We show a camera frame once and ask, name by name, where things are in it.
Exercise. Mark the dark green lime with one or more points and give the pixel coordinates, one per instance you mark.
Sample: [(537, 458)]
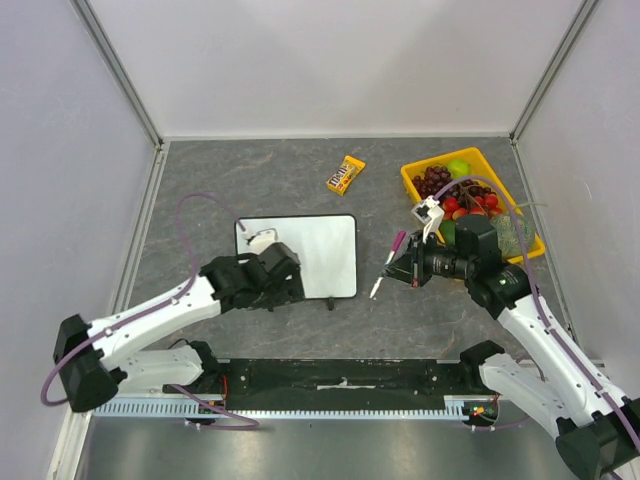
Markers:
[(447, 230)]

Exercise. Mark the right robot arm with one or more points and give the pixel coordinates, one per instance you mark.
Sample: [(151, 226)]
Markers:
[(594, 424)]

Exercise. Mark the left aluminium frame post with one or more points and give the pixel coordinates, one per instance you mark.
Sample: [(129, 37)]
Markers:
[(99, 36)]

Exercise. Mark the aluminium frame post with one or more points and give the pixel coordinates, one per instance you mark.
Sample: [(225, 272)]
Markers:
[(99, 36), (568, 41)]

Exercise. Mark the purple grape bunch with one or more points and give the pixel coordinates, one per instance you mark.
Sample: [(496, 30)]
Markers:
[(431, 181)]

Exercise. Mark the white whiteboard black frame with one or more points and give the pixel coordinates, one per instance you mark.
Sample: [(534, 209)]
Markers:
[(326, 245)]

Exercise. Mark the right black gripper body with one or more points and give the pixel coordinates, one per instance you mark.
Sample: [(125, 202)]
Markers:
[(416, 263)]

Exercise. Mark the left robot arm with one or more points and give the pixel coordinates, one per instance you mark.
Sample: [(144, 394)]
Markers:
[(92, 358)]

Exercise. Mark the slotted cable duct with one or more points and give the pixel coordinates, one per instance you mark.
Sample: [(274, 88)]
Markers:
[(175, 408)]

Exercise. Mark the yellow candy packet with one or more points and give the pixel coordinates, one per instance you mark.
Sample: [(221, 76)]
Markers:
[(341, 180)]

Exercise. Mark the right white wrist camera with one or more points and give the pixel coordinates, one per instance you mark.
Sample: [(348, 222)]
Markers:
[(430, 214)]

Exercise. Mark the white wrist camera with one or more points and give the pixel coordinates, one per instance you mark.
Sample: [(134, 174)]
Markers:
[(430, 214), (259, 241)]

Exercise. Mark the pink whiteboard marker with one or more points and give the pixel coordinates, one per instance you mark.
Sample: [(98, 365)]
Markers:
[(390, 257)]

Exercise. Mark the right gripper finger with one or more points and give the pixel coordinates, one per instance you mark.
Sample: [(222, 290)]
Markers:
[(399, 273), (405, 254)]

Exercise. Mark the green netted melon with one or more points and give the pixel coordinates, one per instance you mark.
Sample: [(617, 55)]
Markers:
[(512, 234)]

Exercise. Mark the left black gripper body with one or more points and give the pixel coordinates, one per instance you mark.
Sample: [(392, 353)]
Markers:
[(288, 291)]

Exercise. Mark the light green pear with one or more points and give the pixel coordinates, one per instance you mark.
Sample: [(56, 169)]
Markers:
[(459, 168)]

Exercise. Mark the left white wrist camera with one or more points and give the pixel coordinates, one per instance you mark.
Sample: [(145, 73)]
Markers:
[(259, 241)]

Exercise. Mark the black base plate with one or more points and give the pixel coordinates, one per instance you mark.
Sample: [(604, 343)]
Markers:
[(338, 384)]

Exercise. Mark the right aluminium frame post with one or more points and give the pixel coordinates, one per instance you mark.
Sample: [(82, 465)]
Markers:
[(568, 41)]

